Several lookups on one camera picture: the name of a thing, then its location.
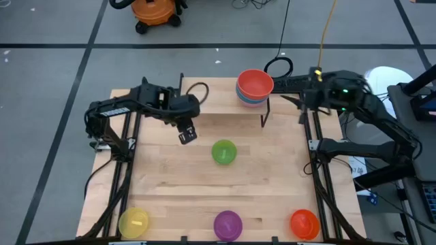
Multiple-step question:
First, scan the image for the orange shop vacuum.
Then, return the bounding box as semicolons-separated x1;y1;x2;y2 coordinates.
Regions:
108;0;189;35

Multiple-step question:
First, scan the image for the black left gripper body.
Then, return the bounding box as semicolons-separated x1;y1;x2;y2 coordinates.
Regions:
166;94;202;127

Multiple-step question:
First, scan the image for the black computer keyboard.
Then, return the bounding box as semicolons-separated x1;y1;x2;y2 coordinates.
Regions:
271;75;320;93

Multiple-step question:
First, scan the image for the tangled black cable bundle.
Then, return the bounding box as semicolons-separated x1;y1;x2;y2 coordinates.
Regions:
231;0;275;10

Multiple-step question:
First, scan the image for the red opaque plastic bowl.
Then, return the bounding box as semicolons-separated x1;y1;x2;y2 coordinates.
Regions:
237;69;275;101

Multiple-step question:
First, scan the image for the yellow cable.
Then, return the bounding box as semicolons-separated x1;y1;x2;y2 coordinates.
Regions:
315;0;339;83

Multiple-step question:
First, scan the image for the orange translucent plastic bowl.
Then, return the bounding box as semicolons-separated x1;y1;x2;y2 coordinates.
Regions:
290;208;321;241

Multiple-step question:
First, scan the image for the long black floor cable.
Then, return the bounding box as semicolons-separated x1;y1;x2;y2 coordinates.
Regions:
264;0;294;80

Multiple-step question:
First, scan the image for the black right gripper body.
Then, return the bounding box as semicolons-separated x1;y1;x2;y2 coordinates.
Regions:
302;78;345;114

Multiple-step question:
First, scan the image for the grey equipment cart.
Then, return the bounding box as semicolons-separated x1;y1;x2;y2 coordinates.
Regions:
354;64;436;245

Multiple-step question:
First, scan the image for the white paper sheet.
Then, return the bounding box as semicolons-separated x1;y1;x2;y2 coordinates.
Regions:
350;156;371;197

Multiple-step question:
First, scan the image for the black monitor with blue screen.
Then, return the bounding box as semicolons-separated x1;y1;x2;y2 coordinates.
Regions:
410;91;436;123

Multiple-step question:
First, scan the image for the teal plastic bowl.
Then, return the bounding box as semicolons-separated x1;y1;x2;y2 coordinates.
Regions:
236;86;272;101

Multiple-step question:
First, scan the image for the yellow translucent plastic bowl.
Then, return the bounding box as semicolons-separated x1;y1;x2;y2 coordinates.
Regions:
118;207;150;240

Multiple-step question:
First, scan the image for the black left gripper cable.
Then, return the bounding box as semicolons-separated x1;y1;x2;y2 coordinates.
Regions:
185;81;210;105

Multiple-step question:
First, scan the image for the green translucent plastic bowl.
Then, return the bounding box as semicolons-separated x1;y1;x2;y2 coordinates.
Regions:
211;139;238;166

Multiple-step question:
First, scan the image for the pink plastic bowl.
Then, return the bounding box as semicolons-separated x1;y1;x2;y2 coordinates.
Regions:
238;99;268;109

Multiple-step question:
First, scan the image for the purple translucent plastic bowl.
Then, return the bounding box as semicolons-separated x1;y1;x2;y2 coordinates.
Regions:
213;210;244;242

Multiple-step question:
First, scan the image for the wooden shelf with black legs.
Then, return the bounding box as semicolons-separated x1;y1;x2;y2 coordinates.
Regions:
176;72;272;129

